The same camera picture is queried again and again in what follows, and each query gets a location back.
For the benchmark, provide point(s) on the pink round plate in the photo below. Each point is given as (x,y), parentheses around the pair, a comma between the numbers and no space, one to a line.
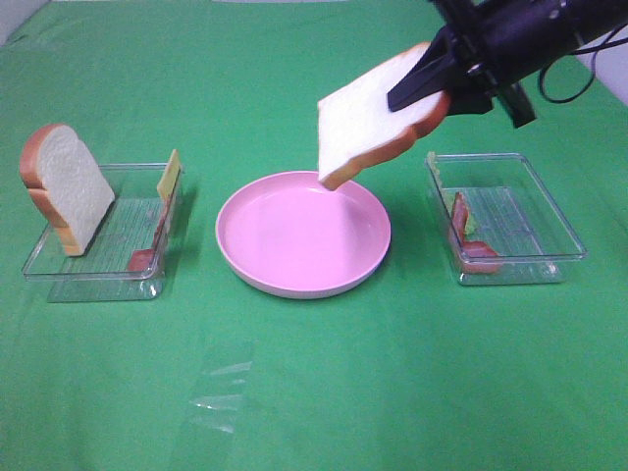
(288,236)

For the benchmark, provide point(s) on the green toy lettuce leaf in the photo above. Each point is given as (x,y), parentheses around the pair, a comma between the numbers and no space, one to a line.
(448,197)

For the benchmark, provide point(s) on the clear plastic film piece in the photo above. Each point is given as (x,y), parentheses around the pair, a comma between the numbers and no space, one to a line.
(218,395)

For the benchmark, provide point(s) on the tray bacon strip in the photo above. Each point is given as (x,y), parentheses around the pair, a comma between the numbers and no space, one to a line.
(141,260)
(469,254)

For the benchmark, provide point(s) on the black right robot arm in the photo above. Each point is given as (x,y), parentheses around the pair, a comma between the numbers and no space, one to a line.
(589,19)

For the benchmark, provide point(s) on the clear right plastic tray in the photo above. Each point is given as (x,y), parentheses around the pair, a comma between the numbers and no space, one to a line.
(515,214)

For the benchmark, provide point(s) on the clear left plastic tray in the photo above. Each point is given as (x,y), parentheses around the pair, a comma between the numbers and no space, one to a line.
(101,273)

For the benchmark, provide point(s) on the clear plastic tray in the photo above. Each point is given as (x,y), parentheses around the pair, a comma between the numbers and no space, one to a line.
(101,273)
(515,214)

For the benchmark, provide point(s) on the yellow toy cheese slice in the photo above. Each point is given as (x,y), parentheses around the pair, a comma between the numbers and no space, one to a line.
(169,177)

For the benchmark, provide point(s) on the toy bread slice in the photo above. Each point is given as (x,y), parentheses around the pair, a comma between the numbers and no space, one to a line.
(356,129)
(66,185)

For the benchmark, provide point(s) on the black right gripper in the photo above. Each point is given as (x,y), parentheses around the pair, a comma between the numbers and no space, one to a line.
(485,50)

